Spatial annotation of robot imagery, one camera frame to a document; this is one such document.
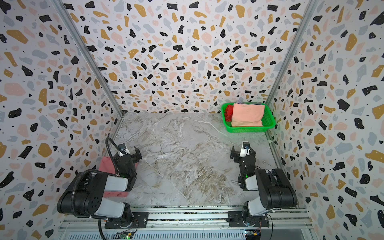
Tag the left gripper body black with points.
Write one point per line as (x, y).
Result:
(133, 159)

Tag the dusty pink t shirt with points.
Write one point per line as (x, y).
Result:
(106, 165)

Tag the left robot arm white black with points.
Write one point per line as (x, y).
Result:
(84, 197)

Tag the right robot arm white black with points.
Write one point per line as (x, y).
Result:
(274, 189)

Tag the green plastic basket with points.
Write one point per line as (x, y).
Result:
(268, 121)

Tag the peach folded t shirt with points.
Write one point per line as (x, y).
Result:
(247, 115)

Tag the red t shirt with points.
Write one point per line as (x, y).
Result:
(228, 113)

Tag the left green circuit board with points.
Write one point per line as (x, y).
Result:
(123, 236)

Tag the right circuit board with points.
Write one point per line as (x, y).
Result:
(253, 235)

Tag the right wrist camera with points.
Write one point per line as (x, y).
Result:
(245, 149)

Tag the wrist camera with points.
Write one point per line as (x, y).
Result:
(245, 149)
(123, 150)

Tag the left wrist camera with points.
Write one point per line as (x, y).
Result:
(123, 150)

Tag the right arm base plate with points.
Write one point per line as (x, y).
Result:
(240, 219)

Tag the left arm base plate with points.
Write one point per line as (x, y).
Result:
(137, 221)

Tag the aluminium rail frame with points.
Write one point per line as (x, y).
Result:
(194, 223)

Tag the left corner aluminium post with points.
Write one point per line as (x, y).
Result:
(65, 16)

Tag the corner aluminium post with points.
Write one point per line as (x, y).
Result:
(312, 4)
(65, 16)

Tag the right corner aluminium post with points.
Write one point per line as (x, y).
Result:
(312, 4)

